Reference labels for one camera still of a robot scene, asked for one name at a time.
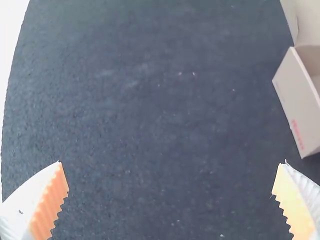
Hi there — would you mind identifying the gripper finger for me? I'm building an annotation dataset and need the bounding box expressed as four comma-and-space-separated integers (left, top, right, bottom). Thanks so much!
270, 159, 320, 240
0, 160, 70, 240

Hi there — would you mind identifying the cardboard box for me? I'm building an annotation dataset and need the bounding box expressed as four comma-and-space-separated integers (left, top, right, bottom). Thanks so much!
271, 0, 320, 160

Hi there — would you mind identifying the black mat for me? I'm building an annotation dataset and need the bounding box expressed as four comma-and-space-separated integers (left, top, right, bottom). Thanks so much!
0, 0, 320, 240

